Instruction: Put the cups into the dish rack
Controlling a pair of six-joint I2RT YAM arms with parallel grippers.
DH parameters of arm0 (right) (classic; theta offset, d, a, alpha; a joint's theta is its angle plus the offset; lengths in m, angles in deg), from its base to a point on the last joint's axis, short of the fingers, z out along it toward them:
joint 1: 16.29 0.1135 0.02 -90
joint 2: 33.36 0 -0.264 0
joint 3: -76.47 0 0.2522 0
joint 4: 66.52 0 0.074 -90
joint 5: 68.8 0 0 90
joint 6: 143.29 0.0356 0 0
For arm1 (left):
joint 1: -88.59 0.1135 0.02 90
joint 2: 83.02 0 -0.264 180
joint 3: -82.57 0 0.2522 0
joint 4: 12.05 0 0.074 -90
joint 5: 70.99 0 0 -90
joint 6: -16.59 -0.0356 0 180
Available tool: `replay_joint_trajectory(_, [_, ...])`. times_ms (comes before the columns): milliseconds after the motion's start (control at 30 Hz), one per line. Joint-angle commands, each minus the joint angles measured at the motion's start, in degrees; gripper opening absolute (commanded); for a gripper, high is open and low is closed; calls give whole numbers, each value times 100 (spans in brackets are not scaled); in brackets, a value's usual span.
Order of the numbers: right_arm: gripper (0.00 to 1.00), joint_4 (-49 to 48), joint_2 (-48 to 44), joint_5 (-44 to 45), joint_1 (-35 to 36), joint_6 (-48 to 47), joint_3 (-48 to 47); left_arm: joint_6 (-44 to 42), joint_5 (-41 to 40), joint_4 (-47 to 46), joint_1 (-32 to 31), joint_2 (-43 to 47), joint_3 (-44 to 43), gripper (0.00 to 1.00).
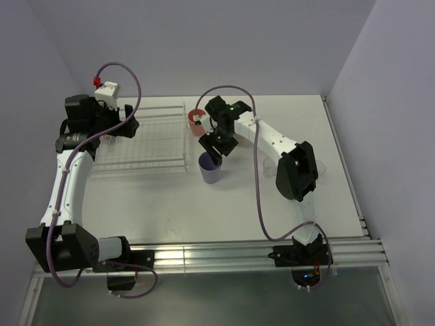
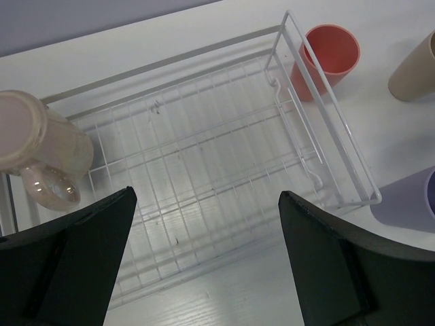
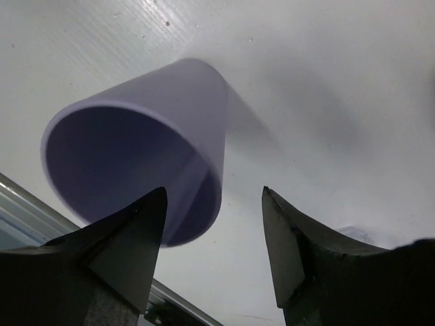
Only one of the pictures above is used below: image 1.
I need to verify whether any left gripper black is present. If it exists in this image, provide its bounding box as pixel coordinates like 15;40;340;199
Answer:
88;97;138;139

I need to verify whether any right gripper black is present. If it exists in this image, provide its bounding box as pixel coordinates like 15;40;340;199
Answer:
198;126;239;166

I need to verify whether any purple plastic cup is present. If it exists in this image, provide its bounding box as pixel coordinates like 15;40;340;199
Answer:
198;152;222;184

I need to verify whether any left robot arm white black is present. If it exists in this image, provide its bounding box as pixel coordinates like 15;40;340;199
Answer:
25;94;139;273

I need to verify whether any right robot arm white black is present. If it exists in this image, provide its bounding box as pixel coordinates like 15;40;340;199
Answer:
199;96;321;265

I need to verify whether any clear acrylic dish rack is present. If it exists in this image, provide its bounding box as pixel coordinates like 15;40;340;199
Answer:
90;100;188;178

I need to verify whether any red plastic cup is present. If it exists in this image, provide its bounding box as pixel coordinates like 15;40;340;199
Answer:
188;109;206;137

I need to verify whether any clear glass near centre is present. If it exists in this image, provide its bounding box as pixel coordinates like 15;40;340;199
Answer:
262;158;277;178

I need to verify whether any clear glass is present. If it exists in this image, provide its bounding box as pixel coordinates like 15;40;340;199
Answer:
262;158;277;178
316;160;326;176

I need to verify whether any clear glass far right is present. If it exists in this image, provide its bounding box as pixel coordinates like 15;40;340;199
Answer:
316;160;326;176

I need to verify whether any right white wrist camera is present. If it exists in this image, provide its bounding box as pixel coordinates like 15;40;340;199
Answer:
193;113;214;134

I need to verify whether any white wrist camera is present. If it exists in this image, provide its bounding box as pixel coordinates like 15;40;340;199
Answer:
193;113;214;134
94;81;120;111

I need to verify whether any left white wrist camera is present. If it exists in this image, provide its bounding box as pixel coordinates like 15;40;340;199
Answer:
94;81;120;111

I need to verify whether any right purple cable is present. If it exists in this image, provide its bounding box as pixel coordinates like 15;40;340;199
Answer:
196;85;333;290

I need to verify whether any purple cable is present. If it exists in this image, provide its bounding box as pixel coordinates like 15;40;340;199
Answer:
196;85;333;290
47;61;159;300

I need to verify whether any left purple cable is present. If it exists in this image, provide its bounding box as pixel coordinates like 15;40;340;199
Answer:
47;61;159;300

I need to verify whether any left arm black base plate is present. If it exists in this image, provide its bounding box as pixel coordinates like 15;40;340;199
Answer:
92;250;155;272

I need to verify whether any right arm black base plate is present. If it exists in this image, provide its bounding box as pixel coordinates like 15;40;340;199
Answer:
268;244;333;267

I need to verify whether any aluminium mounting rail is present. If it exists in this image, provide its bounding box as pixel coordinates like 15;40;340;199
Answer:
32;169;390;278

